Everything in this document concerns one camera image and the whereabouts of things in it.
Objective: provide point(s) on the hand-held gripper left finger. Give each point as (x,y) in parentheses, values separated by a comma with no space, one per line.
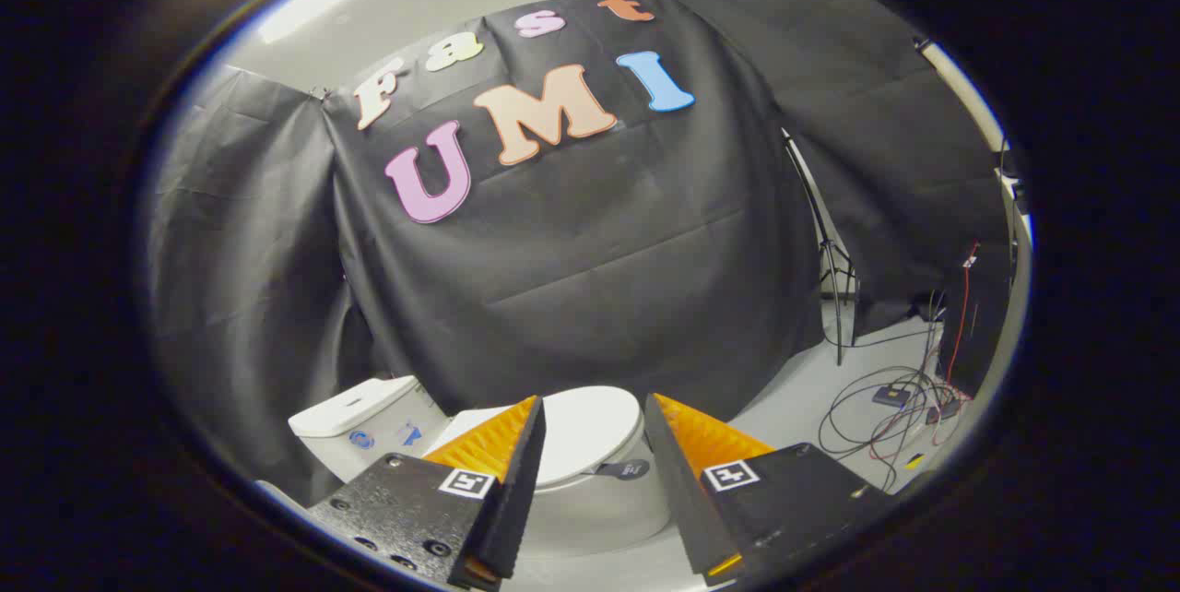
(516,491)

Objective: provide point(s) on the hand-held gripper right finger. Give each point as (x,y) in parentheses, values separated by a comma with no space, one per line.
(678,491)

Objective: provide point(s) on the dark lid lifter tab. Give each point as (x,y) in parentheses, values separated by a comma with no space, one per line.
(627,468)

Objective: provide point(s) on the white toilet tank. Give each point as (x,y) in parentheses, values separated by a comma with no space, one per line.
(341,412)

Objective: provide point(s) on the small black box device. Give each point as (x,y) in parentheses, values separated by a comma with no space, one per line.
(892,395)

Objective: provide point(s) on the small yellow floor object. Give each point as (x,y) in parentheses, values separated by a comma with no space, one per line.
(914,461)

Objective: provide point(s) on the black light stand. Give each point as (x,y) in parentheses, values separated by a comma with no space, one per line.
(832,269)

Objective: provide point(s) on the dark upright panel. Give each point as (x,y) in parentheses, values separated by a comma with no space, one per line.
(982,325)

